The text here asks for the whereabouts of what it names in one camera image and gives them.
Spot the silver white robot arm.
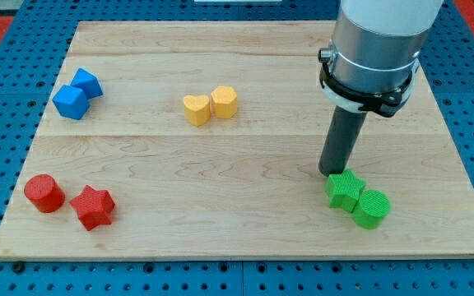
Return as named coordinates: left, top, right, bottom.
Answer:
left=318, top=0, right=443, bottom=118

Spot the wooden board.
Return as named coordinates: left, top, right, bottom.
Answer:
left=0, top=21, right=474, bottom=261

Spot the yellow hexagon block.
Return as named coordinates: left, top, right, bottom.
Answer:
left=211, top=86, right=238, bottom=119

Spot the yellow heart block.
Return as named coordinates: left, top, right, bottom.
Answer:
left=183, top=95, right=211, bottom=127

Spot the dark grey pointer rod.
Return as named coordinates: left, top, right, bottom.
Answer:
left=318, top=107, right=366, bottom=176

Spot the green star block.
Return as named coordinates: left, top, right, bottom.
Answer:
left=325, top=169, right=366, bottom=213

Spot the green cylinder block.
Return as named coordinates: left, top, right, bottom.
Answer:
left=352, top=190, right=391, bottom=229

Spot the red star block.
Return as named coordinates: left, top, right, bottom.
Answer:
left=69, top=185, right=115, bottom=231

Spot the blue cube block rear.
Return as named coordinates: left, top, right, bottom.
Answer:
left=70, top=68, right=103, bottom=99

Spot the blue cube block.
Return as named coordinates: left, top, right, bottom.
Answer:
left=70, top=68, right=103, bottom=99
left=53, top=85, right=91, bottom=120

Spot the blue cube block front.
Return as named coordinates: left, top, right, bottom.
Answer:
left=53, top=85, right=91, bottom=120

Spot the red cylinder block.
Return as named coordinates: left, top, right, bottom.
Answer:
left=24, top=174, right=65, bottom=213

